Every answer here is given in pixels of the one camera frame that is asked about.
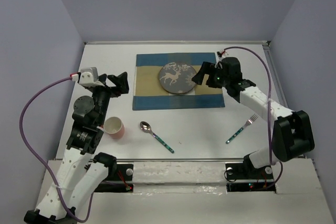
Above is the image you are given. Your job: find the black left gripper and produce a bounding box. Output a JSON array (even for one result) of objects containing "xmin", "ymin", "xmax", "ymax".
[{"xmin": 89, "ymin": 71, "xmax": 128, "ymax": 126}]

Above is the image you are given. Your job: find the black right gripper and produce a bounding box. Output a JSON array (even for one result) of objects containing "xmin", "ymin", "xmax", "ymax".
[{"xmin": 191, "ymin": 61, "xmax": 230, "ymax": 89}]

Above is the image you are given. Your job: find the grey reindeer plate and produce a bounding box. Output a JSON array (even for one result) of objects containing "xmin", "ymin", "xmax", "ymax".
[{"xmin": 158, "ymin": 62, "xmax": 196, "ymax": 94}]

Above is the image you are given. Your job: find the blue and tan cloth placemat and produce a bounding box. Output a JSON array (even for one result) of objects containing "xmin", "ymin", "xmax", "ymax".
[{"xmin": 133, "ymin": 52, "xmax": 225, "ymax": 111}]

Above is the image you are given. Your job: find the pink mug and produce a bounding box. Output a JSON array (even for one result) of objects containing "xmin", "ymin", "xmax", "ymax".
[{"xmin": 103, "ymin": 116, "xmax": 125, "ymax": 140}]

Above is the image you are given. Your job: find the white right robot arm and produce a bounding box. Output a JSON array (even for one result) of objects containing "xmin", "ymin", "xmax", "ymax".
[{"xmin": 192, "ymin": 57, "xmax": 315, "ymax": 178}]

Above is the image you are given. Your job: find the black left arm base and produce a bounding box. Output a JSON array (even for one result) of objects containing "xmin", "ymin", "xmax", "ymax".
[{"xmin": 94, "ymin": 163, "xmax": 134, "ymax": 193}]

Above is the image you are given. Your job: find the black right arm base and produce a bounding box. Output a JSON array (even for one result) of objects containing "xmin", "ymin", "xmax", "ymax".
[{"xmin": 224, "ymin": 163, "xmax": 276, "ymax": 193}]

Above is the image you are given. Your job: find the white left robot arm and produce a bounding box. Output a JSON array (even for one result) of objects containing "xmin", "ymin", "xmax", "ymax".
[{"xmin": 19, "ymin": 67, "xmax": 129, "ymax": 223}]

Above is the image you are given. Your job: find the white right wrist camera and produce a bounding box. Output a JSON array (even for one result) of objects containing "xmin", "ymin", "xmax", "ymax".
[{"xmin": 216, "ymin": 50, "xmax": 227, "ymax": 60}]

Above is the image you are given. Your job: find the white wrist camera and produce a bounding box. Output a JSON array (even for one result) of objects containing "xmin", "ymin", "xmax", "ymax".
[
  {"xmin": 70, "ymin": 67, "xmax": 104, "ymax": 88},
  {"xmin": 216, "ymin": 50, "xmax": 227, "ymax": 60}
]

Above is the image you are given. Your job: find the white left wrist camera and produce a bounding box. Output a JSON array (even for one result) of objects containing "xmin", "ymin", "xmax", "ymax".
[{"xmin": 70, "ymin": 67, "xmax": 104, "ymax": 88}]

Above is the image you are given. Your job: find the spoon with teal handle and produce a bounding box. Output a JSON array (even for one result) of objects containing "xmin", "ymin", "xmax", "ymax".
[{"xmin": 140, "ymin": 121, "xmax": 175, "ymax": 154}]

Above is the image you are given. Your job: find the fork with teal handle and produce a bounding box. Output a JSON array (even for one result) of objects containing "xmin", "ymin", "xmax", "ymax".
[{"xmin": 225, "ymin": 114, "xmax": 258, "ymax": 144}]

